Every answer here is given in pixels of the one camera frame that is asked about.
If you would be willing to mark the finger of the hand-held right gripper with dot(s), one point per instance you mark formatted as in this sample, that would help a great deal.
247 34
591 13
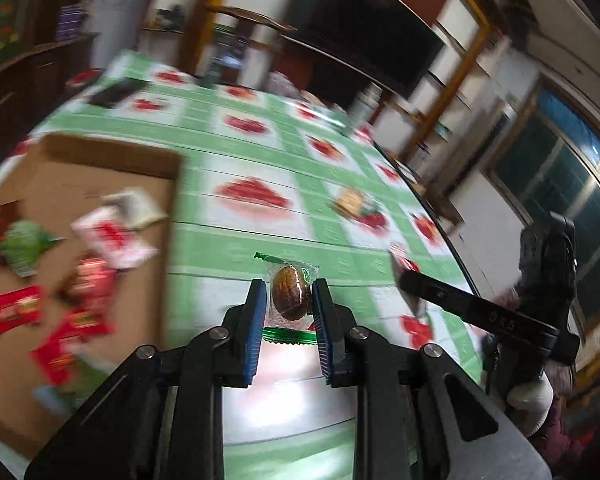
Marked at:
480 307

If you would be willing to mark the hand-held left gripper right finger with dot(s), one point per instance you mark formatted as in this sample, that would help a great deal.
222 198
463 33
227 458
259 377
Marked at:
322 332

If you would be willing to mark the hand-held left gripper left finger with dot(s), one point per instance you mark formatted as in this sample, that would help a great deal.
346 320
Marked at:
255 332

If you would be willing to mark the clear packet with brown cake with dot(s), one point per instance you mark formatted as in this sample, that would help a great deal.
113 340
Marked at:
290 292

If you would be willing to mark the cardboard box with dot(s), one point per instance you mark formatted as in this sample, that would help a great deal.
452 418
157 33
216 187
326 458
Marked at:
80 175

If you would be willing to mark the window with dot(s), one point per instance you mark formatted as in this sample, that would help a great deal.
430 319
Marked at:
560 175

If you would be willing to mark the tan and green snack packet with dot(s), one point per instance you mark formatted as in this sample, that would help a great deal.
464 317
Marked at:
352 205

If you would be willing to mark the wooden shelving unit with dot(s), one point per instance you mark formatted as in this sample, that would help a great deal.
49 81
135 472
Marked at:
460 75

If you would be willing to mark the pink plastic bag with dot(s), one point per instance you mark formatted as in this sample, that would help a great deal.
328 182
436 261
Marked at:
282 85

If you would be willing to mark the dark bottle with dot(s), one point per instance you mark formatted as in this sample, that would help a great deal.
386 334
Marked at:
215 67

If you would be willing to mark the flat black object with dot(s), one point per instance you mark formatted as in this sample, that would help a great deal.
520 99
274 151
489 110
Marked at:
116 92

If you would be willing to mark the black television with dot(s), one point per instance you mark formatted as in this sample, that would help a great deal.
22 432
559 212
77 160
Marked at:
375 35

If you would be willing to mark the red and white bag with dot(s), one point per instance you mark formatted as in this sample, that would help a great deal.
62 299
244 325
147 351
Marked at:
82 78

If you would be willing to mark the wooden cabinet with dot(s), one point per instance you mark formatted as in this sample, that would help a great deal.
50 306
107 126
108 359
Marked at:
25 95

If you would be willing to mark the purple box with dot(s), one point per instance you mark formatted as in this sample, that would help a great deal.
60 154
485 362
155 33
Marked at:
70 22

